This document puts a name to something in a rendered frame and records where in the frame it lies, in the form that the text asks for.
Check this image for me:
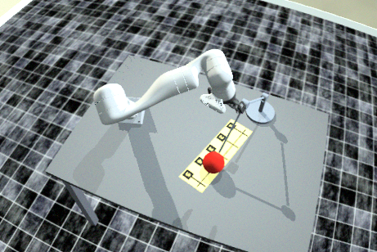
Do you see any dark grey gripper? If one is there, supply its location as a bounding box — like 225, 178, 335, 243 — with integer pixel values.
208, 86, 246, 114

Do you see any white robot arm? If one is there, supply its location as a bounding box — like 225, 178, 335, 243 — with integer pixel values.
93, 50, 236, 125

